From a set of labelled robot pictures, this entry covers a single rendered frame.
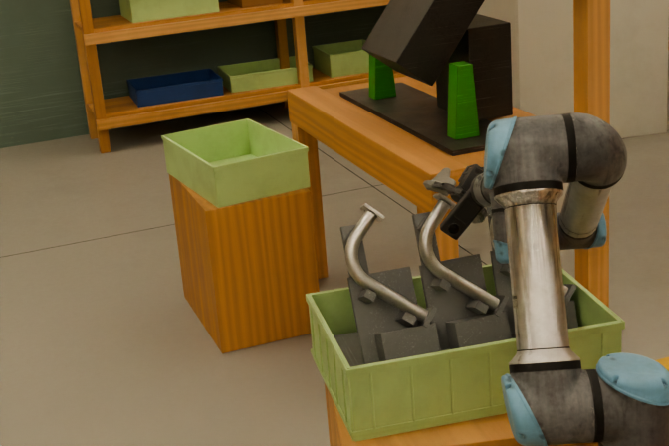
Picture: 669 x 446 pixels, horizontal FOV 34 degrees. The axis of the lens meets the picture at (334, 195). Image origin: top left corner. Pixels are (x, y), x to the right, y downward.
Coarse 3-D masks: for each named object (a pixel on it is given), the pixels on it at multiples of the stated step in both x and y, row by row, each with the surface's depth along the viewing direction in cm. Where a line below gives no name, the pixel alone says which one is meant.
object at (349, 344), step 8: (336, 336) 267; (344, 336) 266; (352, 336) 266; (512, 336) 260; (344, 344) 262; (352, 344) 262; (344, 352) 258; (352, 352) 258; (360, 352) 258; (352, 360) 254; (360, 360) 254
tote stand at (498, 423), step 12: (336, 408) 246; (336, 420) 241; (468, 420) 237; (480, 420) 236; (492, 420) 236; (504, 420) 235; (336, 432) 246; (408, 432) 234; (420, 432) 233; (432, 432) 233; (444, 432) 233; (456, 432) 232; (468, 432) 232; (480, 432) 232; (492, 432) 231; (504, 432) 231; (336, 444) 251; (348, 444) 231; (360, 444) 231; (372, 444) 230; (384, 444) 230; (396, 444) 230; (408, 444) 229; (420, 444) 229; (432, 444) 229; (444, 444) 228; (456, 444) 228; (468, 444) 228; (480, 444) 228; (492, 444) 229; (504, 444) 229; (516, 444) 229; (564, 444) 231; (576, 444) 231; (588, 444) 232
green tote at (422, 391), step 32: (416, 288) 269; (576, 288) 258; (320, 320) 250; (352, 320) 268; (608, 320) 243; (320, 352) 255; (448, 352) 230; (480, 352) 232; (512, 352) 234; (576, 352) 238; (608, 352) 240; (352, 384) 228; (384, 384) 229; (416, 384) 231; (448, 384) 233; (480, 384) 235; (352, 416) 230; (384, 416) 232; (416, 416) 233; (448, 416) 235; (480, 416) 237
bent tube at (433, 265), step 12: (444, 204) 253; (432, 216) 252; (432, 228) 251; (420, 240) 251; (420, 252) 252; (432, 252) 251; (432, 264) 251; (444, 276) 251; (456, 276) 252; (456, 288) 253; (468, 288) 252; (480, 288) 254; (480, 300) 254; (492, 300) 254
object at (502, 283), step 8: (488, 208) 262; (488, 216) 262; (496, 264) 261; (496, 272) 261; (496, 280) 260; (504, 280) 261; (496, 288) 260; (504, 288) 261; (512, 304) 260; (568, 304) 257; (512, 312) 260; (568, 312) 256; (512, 320) 260; (568, 320) 256; (576, 320) 257; (512, 328) 260; (568, 328) 256
